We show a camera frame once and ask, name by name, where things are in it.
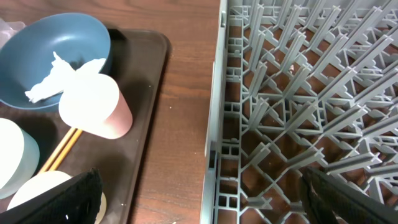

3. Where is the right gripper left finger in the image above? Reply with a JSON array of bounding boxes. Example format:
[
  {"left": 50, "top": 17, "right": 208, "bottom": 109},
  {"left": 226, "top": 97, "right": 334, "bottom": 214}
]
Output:
[{"left": 1, "top": 169, "right": 103, "bottom": 224}]

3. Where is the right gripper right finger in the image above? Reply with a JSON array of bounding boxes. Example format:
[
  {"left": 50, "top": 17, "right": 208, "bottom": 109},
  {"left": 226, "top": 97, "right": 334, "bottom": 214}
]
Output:
[{"left": 299, "top": 167, "right": 397, "bottom": 224}]

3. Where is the light green cup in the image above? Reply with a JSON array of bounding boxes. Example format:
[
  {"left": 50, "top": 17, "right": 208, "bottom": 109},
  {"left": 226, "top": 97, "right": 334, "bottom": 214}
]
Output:
[{"left": 6, "top": 170, "right": 108, "bottom": 224}]

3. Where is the light blue bowl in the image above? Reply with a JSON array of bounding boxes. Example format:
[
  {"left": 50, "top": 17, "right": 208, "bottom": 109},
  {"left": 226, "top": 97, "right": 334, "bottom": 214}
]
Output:
[{"left": 1, "top": 118, "right": 40, "bottom": 199}]

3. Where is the pink cup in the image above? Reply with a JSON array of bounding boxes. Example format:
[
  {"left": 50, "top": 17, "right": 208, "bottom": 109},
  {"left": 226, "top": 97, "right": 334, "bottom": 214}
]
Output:
[{"left": 58, "top": 73, "right": 133, "bottom": 139}]

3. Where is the white tissue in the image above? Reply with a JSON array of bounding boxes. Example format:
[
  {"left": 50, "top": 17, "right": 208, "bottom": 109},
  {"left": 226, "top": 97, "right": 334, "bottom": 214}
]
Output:
[{"left": 24, "top": 52, "right": 106, "bottom": 103}]

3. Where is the dark blue plate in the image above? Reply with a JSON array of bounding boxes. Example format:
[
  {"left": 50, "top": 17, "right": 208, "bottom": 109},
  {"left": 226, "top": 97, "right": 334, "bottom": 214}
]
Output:
[{"left": 1, "top": 12, "right": 112, "bottom": 112}]

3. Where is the grey dishwasher rack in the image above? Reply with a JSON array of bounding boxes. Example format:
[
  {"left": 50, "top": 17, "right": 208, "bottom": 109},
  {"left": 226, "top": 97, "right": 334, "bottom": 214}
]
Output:
[{"left": 200, "top": 0, "right": 397, "bottom": 223}]

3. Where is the wooden chopstick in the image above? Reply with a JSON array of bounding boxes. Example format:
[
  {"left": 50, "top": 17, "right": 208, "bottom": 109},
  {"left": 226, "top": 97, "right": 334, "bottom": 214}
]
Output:
[
  {"left": 39, "top": 128, "right": 77, "bottom": 174},
  {"left": 49, "top": 129, "right": 83, "bottom": 170}
]

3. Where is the brown serving tray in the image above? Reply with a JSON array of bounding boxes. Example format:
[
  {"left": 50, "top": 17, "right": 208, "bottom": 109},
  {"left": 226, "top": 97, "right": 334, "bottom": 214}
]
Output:
[{"left": 1, "top": 29, "right": 169, "bottom": 223}]

